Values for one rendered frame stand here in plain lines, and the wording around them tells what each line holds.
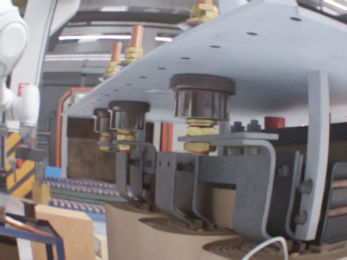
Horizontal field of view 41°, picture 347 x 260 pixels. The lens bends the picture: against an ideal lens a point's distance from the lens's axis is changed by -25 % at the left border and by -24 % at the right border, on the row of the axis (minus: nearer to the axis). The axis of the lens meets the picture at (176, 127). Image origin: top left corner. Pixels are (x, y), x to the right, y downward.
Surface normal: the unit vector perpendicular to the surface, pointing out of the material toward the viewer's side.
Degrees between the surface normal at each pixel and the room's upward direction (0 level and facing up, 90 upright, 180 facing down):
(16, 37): 99
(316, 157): 90
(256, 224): 90
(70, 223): 90
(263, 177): 90
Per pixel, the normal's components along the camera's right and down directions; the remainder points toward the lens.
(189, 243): -0.42, -0.07
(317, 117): -0.95, -0.07
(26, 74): 0.29, -0.04
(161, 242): -0.80, -0.07
